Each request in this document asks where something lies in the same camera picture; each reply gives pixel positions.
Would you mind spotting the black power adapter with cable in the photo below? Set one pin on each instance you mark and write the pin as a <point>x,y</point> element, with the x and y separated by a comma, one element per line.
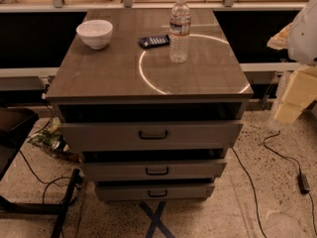
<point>301,178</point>

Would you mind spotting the grey middle drawer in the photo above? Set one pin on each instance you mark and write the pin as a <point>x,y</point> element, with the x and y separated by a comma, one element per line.
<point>197,169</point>

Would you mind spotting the grey top drawer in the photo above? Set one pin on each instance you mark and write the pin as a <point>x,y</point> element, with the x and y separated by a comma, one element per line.
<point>140,136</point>

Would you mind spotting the grey bottom drawer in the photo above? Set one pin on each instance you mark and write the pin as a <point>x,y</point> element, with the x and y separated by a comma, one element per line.
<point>154,192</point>

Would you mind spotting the white ceramic bowl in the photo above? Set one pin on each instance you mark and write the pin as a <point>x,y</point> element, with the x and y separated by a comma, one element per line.
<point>96,34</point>

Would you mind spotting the clear plastic water bottle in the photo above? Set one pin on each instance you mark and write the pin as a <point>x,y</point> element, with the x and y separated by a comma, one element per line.
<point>179,29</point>

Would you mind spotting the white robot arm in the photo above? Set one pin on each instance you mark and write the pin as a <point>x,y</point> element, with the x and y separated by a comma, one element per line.
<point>302,38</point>

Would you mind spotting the grey drawer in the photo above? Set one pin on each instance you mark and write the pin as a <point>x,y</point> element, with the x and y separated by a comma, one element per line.
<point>197,169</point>
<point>154,192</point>
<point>140,136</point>

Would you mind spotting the grey drawer cabinet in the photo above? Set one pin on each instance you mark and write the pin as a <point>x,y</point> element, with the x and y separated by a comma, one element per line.
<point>125,83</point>

